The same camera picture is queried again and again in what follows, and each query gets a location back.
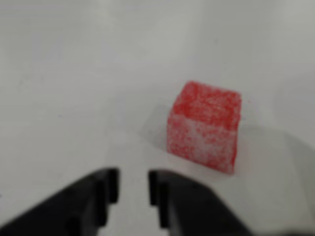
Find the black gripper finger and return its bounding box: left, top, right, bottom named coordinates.
left=0, top=167, right=122, bottom=236
left=148, top=169, right=254, bottom=236

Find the red sugary cube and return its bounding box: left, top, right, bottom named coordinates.
left=166, top=80, right=242, bottom=175

